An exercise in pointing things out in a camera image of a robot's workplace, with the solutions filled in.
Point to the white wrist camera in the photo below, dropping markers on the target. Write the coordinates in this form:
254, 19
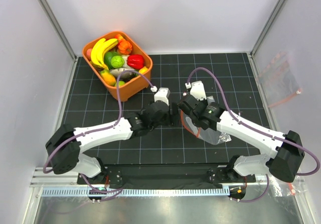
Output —
196, 89
162, 95

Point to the light green round fruit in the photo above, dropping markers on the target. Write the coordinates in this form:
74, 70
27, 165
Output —
117, 62

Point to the orange plastic basket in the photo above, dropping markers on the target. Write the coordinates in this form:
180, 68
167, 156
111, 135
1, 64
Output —
137, 83

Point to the pink peach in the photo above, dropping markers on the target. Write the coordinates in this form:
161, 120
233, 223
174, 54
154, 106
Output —
88, 54

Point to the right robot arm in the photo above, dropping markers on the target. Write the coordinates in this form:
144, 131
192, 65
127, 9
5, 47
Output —
280, 154

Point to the yellow banana bunch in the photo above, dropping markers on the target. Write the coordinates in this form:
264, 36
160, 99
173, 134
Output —
100, 48

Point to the red bell pepper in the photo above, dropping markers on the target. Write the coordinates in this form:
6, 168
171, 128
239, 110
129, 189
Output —
135, 61

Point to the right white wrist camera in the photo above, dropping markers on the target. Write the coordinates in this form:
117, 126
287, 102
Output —
196, 89

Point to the clear zip bag red zipper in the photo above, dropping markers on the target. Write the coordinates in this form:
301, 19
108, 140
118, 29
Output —
210, 134

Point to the yellow lemon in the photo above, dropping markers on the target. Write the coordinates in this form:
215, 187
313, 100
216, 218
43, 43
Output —
143, 70

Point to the grey beige fish toy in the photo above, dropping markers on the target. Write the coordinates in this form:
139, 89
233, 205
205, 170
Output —
124, 72

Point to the spare zip bags pile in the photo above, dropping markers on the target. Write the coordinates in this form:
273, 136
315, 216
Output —
280, 188

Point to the black grid mat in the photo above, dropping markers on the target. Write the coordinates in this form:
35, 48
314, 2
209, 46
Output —
224, 76

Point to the small orange pumpkin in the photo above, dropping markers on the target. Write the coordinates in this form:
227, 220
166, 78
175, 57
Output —
125, 47

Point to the green lime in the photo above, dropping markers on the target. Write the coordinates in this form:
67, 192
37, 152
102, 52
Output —
119, 83

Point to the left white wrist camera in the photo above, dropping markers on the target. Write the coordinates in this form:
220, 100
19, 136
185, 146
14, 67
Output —
162, 95

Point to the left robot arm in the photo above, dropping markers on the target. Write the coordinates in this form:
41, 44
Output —
67, 145

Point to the slotted cable duct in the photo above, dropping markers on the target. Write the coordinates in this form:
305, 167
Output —
88, 192

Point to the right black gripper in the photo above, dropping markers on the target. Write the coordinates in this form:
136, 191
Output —
204, 102

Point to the green bell pepper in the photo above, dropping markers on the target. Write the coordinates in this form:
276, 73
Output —
107, 58

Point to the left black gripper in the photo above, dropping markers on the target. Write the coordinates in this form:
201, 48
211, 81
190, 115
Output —
174, 114

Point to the orange yellow mango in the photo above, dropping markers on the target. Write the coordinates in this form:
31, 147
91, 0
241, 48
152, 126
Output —
108, 78

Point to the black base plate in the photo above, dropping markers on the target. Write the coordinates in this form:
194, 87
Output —
170, 176

